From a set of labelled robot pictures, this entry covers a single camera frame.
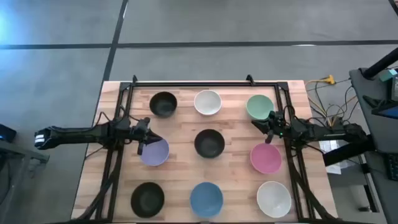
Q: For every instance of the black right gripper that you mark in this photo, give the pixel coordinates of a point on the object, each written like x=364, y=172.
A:
x=276, y=123

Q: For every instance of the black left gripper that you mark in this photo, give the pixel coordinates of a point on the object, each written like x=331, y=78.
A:
x=140, y=132

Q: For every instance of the mint green bowl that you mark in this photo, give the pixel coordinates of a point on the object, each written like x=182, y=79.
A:
x=258, y=105

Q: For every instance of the white bowl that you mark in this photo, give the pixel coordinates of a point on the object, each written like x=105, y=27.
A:
x=207, y=102
x=274, y=199

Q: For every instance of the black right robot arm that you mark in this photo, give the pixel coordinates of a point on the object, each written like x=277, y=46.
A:
x=326, y=132

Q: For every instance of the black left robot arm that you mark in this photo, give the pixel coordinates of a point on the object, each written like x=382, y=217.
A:
x=77, y=135

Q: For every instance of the purple bowl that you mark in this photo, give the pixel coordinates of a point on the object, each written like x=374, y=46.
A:
x=157, y=154

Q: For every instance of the pink bowl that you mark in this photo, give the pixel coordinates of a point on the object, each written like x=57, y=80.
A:
x=266, y=158

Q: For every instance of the black bowl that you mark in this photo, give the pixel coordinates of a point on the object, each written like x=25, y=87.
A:
x=209, y=143
x=163, y=105
x=147, y=199

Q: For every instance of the yellow power plug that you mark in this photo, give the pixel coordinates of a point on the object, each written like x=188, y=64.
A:
x=330, y=80

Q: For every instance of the white paper sheet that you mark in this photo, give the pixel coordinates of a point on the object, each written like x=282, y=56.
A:
x=334, y=168

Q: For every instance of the blue bowl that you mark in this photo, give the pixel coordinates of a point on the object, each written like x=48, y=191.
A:
x=206, y=199

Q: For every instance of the black support beam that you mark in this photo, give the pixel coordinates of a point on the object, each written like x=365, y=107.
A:
x=345, y=154

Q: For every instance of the dark grey desk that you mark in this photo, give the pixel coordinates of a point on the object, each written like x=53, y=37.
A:
x=373, y=133

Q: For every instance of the black tube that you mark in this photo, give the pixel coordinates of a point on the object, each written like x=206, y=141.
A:
x=381, y=65

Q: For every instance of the teal box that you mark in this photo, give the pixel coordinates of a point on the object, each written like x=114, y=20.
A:
x=389, y=75

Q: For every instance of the black keyboard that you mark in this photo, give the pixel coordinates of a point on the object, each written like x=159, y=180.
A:
x=393, y=166

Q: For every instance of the dark device with blue light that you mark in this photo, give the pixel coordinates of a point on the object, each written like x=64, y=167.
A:
x=7, y=133

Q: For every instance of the black aluminium table frame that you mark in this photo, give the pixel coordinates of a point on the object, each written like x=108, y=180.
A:
x=202, y=84

